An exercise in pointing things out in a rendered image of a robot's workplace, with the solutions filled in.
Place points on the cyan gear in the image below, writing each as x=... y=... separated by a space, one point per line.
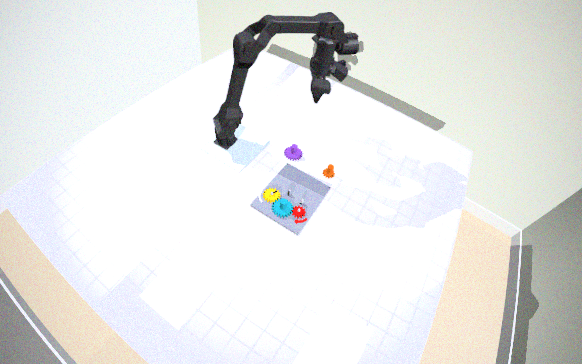
x=282 y=208

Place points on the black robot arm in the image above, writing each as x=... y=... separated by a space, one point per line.
x=329 y=37

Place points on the yellow gear with black stripe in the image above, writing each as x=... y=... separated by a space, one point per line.
x=273 y=197

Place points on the purple gear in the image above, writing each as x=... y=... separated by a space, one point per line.
x=293 y=152

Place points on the orange gear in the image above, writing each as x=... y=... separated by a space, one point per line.
x=328 y=172

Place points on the red gear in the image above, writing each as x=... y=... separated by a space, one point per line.
x=298 y=214

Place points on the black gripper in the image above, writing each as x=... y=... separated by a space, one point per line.
x=318 y=84

